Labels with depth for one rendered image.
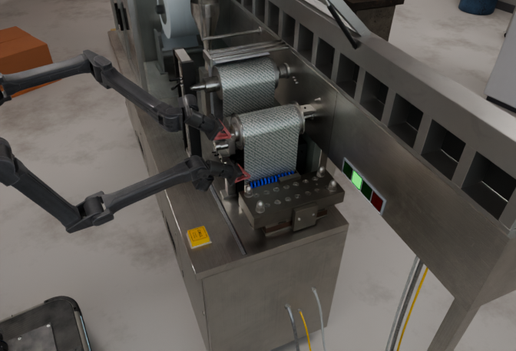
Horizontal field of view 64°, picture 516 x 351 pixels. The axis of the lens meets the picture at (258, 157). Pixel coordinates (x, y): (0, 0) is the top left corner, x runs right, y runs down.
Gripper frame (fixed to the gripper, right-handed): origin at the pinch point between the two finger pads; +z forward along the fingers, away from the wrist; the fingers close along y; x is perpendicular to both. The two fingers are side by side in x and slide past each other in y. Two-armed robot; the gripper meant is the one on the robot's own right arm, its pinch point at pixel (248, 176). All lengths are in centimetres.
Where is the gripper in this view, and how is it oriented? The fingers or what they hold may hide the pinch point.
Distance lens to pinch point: 168.7
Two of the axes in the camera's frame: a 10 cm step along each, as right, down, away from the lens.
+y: 3.9, 5.7, -7.2
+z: 7.9, 2.0, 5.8
